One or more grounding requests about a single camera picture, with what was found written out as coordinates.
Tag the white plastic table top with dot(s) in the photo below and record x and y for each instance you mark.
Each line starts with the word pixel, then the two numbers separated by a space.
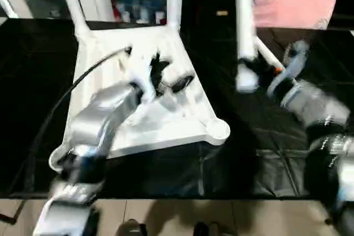
pixel 199 103

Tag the white plastic table leg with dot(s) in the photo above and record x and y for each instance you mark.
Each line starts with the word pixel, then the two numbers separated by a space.
pixel 73 6
pixel 246 26
pixel 176 1
pixel 269 53

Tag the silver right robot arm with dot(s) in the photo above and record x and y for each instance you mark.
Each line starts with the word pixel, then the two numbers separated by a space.
pixel 318 109

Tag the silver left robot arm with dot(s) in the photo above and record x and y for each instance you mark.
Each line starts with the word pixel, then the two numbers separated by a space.
pixel 102 109

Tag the small yellow label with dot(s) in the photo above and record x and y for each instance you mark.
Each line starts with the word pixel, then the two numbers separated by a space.
pixel 222 13

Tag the red and white carton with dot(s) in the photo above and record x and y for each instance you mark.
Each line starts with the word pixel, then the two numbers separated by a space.
pixel 119 9

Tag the pink pillow with print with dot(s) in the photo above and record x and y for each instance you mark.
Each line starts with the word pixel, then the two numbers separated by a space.
pixel 298 5

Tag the black work mat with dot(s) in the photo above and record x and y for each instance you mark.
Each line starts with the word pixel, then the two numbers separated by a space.
pixel 249 150

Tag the dark left robot foot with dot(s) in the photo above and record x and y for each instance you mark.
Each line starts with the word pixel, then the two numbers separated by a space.
pixel 132 227

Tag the white blue patterned pole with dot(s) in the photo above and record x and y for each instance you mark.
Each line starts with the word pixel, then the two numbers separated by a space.
pixel 7 4

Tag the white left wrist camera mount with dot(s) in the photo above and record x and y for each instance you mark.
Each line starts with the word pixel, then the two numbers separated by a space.
pixel 139 81

